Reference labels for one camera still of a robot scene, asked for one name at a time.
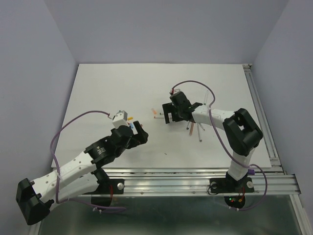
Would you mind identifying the dark green marker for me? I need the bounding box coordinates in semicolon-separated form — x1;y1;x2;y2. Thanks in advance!
203;90;210;105

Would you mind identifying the grey cap marker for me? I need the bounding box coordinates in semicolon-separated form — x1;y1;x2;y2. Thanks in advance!
197;123;202;142

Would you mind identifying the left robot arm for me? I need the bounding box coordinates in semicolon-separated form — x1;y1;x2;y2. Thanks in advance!
16;121;149;225

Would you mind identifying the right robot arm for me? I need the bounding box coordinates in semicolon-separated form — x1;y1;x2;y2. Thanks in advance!
162;91;263;191

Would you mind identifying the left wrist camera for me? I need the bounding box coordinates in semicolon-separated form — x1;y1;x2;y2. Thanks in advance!
112;111;129;129

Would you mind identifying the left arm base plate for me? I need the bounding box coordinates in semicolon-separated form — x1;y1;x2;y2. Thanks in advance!
81;169;125;213

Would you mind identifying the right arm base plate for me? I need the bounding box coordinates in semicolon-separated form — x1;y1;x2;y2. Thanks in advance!
208;171;255;209

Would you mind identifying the right side aluminium rail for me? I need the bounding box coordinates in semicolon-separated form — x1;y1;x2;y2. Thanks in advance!
243;64;285;174

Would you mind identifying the front aluminium rail frame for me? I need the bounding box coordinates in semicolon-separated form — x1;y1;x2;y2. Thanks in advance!
105;168;301;197

